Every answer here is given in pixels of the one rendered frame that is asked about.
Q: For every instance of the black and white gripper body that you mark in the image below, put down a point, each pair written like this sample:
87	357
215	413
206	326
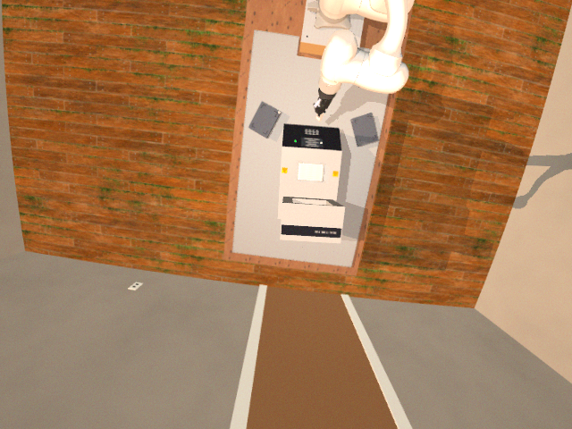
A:
324	96

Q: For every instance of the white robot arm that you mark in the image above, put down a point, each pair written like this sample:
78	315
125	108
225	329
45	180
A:
379	70

